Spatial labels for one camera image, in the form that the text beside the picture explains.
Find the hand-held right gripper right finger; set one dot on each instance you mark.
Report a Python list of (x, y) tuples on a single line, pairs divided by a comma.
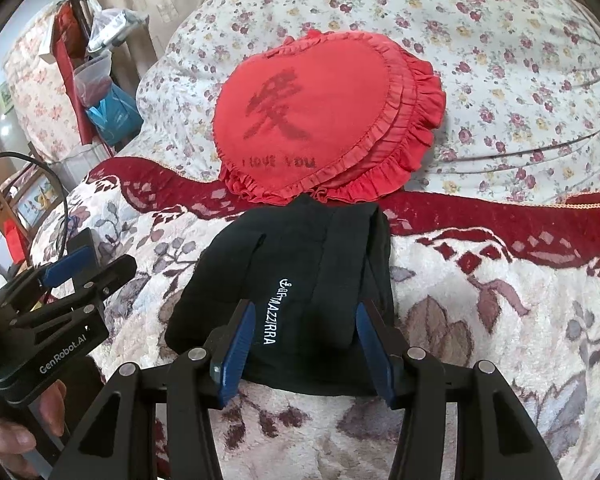
[(375, 355)]

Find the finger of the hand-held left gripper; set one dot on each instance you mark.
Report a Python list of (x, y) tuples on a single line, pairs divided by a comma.
[(112, 272), (70, 269)]

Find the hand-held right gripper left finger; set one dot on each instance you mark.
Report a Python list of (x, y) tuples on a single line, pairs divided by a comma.
[(237, 350)]

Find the black pants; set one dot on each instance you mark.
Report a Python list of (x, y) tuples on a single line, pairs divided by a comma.
[(305, 260)]

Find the person's left hand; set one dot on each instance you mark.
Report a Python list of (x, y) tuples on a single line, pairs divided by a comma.
[(10, 440)]

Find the red and white plush blanket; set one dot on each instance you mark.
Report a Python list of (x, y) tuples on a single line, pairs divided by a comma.
[(480, 310)]

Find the blue plastic bag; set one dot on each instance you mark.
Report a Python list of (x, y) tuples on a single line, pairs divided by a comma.
[(115, 115)]

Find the pink floral cloth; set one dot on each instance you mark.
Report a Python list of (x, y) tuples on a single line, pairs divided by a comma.
[(35, 100)]

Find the clear plastic bag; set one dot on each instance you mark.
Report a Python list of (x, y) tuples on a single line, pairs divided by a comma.
[(92, 77)]

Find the red rack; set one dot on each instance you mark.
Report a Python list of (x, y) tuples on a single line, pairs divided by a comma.
[(67, 60)]

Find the white plastic bag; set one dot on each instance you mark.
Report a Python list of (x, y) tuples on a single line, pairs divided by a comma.
[(112, 27)]

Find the red heart-shaped ruffled pillow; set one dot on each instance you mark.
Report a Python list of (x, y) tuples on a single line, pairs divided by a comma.
[(330, 110)]

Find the beige curtain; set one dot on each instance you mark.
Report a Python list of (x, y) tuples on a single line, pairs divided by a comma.
[(170, 0)]

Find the white floral quilt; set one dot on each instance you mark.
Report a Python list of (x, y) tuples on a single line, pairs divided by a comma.
[(505, 60)]

